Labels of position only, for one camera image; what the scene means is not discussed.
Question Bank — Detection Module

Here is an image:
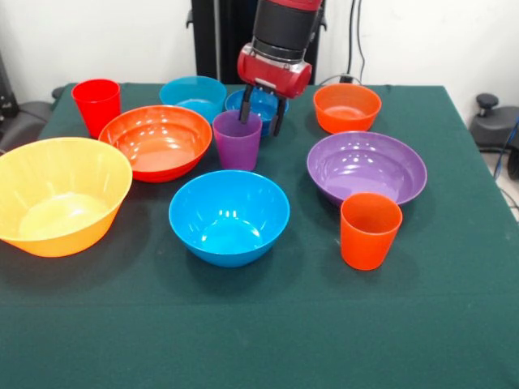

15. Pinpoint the red cup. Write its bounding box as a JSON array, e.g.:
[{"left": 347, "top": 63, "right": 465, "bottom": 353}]
[{"left": 71, "top": 79, "right": 122, "bottom": 140}]

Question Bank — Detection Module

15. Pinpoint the small dark blue bowl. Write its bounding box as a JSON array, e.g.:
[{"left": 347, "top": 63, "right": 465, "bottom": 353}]
[{"left": 224, "top": 86, "right": 290, "bottom": 137}]

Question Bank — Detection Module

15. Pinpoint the blue cable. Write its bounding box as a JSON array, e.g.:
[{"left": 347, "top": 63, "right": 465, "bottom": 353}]
[{"left": 491, "top": 115, "right": 519, "bottom": 182}]

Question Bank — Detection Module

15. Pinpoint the teal bowl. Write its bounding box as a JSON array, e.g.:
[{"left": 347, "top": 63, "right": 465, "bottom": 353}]
[{"left": 158, "top": 75, "right": 228, "bottom": 126}]

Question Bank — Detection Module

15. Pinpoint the small orange bowl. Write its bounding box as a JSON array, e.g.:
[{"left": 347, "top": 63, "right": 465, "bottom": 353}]
[{"left": 312, "top": 83, "right": 383, "bottom": 135}]

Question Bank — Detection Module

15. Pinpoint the wide orange bowl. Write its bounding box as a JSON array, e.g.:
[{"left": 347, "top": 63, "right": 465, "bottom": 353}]
[{"left": 98, "top": 105, "right": 213, "bottom": 184}]

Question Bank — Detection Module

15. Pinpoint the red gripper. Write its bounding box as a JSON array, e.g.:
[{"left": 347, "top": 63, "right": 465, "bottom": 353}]
[{"left": 237, "top": 44, "right": 313, "bottom": 138}]

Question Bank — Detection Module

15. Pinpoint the wide purple bowl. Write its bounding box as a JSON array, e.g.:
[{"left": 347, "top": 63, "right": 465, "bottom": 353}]
[{"left": 306, "top": 130, "right": 428, "bottom": 208}]

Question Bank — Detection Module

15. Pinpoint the black wall cable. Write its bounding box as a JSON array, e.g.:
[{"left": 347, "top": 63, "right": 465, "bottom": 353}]
[{"left": 320, "top": 0, "right": 368, "bottom": 86}]

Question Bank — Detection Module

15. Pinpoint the dark green tablecloth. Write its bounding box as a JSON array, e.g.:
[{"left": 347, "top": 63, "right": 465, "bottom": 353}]
[{"left": 0, "top": 83, "right": 519, "bottom": 389}]

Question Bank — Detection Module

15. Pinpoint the yellow bowl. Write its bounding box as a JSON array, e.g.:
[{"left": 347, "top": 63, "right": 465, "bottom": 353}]
[{"left": 0, "top": 136, "right": 134, "bottom": 259}]

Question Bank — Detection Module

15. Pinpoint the black equipment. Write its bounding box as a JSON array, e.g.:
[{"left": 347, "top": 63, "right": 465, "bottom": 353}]
[{"left": 0, "top": 52, "right": 19, "bottom": 119}]

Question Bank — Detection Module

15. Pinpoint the orange cup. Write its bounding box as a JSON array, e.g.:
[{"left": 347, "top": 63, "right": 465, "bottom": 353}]
[{"left": 340, "top": 192, "right": 404, "bottom": 271}]

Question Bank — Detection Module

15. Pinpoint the large blue bowl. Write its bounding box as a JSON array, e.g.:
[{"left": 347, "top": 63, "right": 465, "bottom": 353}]
[{"left": 168, "top": 169, "right": 291, "bottom": 269}]

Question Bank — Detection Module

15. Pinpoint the purple cup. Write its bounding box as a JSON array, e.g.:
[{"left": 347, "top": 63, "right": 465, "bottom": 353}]
[{"left": 212, "top": 110, "right": 264, "bottom": 171}]

